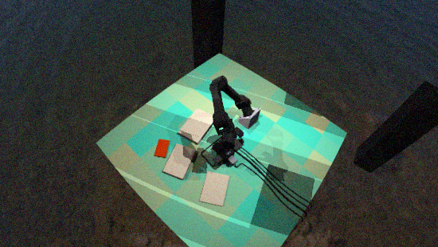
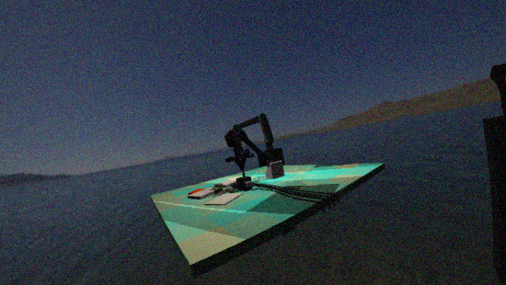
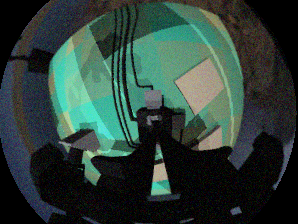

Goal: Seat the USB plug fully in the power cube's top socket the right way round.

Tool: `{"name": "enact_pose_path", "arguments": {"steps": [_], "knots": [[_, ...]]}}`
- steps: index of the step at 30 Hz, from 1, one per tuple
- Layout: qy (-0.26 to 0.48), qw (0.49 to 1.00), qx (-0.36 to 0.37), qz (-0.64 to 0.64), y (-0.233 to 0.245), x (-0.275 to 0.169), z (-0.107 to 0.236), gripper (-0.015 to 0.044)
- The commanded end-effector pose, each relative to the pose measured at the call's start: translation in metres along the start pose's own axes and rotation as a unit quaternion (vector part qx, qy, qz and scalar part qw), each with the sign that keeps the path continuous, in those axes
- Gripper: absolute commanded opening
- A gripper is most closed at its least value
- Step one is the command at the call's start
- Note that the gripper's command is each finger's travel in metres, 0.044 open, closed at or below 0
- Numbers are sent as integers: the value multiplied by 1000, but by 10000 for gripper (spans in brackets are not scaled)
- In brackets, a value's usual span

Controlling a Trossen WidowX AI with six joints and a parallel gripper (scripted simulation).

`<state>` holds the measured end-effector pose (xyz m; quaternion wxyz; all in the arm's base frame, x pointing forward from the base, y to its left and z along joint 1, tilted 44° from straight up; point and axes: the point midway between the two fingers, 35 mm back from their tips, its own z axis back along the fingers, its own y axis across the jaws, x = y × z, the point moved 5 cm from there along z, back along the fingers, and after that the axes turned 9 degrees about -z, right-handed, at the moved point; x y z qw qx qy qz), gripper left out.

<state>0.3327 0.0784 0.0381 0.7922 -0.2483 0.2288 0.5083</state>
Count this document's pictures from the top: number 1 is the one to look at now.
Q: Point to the red rectangular block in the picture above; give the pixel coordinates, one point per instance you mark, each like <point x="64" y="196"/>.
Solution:
<point x="162" y="148"/>

